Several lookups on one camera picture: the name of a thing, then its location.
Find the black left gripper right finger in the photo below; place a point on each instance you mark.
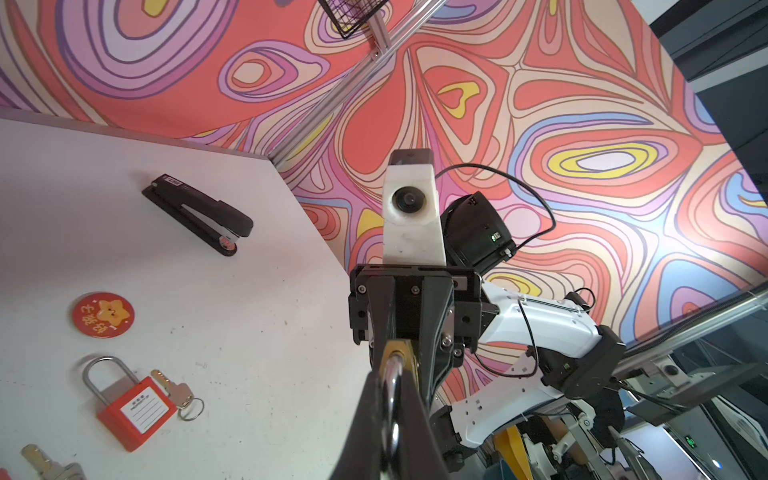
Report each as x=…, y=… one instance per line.
x=418, y=456

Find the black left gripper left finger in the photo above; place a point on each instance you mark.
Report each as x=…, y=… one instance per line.
x=361, y=455

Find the red padlock with long shackle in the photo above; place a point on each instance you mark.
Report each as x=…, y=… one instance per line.
x=135, y=416

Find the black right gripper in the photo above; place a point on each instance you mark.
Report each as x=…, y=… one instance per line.
x=440, y=311

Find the brass padlock shackle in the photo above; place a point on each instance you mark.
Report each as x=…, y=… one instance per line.
x=397, y=360

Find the black stapler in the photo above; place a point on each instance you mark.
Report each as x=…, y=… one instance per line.
x=215, y=222

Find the round red star sticker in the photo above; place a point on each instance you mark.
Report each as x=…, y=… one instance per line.
x=103, y=315

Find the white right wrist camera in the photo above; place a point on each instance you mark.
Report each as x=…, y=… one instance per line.
x=412, y=230

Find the black wire basket back wall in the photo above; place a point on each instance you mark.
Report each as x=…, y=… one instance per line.
x=348, y=16

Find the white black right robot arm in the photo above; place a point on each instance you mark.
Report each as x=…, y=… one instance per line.
x=565, y=353

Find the silver key with ring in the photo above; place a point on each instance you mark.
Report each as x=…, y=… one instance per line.
x=189, y=406

